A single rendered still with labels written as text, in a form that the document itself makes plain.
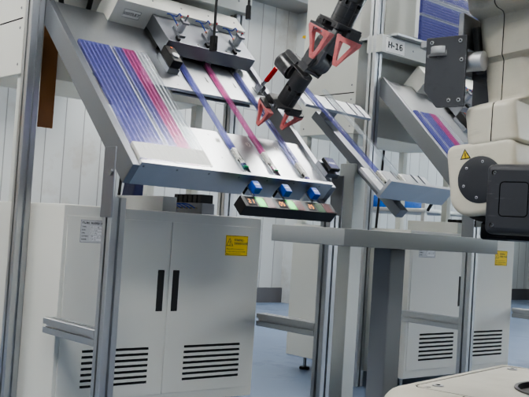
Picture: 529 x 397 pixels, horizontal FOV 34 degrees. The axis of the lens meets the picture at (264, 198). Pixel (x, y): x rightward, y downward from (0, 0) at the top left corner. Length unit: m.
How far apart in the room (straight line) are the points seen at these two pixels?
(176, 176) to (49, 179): 3.74
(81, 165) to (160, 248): 3.52
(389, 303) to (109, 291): 0.69
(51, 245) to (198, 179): 0.46
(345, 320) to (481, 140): 0.98
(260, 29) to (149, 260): 4.72
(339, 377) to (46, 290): 0.96
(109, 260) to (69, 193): 3.89
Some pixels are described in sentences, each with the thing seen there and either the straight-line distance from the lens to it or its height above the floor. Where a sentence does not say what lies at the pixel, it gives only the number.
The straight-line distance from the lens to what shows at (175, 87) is 2.53.
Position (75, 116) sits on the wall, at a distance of 6.00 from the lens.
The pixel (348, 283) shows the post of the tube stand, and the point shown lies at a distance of 2.74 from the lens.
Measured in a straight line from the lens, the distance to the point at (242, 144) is 2.45.
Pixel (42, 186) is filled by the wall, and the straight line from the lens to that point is 5.86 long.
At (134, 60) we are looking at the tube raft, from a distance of 2.52.
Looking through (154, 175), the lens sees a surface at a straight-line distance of 2.15.
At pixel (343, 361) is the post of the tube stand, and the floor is 0.19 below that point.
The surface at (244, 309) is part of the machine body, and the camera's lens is 2.74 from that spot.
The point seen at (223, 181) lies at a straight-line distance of 2.27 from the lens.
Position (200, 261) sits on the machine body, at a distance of 2.61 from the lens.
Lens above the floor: 0.58
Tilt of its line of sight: 2 degrees up
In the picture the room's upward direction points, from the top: 4 degrees clockwise
